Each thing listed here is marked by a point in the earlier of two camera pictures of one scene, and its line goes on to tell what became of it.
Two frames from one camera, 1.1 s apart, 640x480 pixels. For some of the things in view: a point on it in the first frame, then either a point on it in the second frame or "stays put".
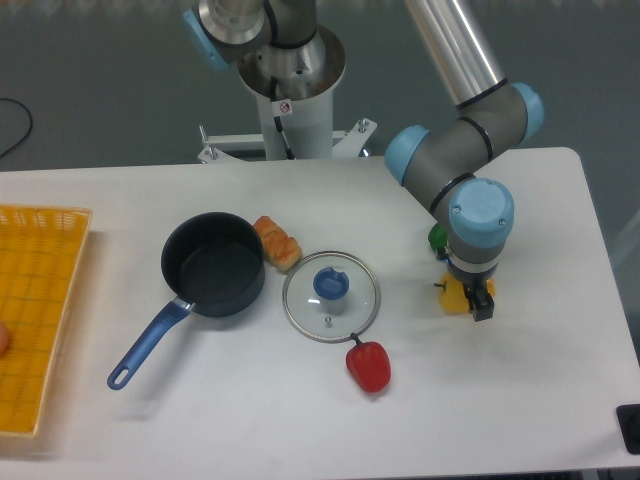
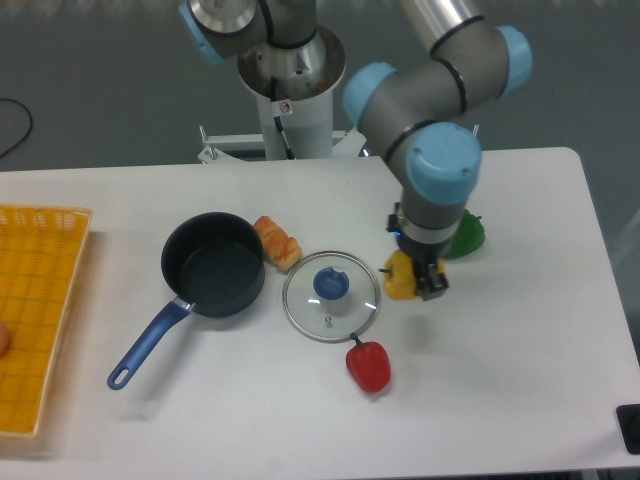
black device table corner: x=628 y=419 stays put
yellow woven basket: x=42 y=249 stays put
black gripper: x=476 y=290 -> x=424 y=256
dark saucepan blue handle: x=215 y=265 stays put
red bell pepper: x=369 y=362 stays put
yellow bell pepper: x=451 y=295 -> x=400 y=280
